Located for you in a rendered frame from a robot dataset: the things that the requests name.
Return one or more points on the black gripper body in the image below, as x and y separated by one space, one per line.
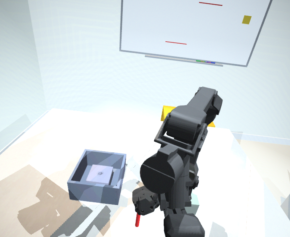
181 224

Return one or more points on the white square plate with hole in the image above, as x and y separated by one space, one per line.
100 174

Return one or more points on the red peg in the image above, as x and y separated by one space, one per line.
137 220

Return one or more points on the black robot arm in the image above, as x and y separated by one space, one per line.
177 157

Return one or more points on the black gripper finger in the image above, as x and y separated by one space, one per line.
169 211

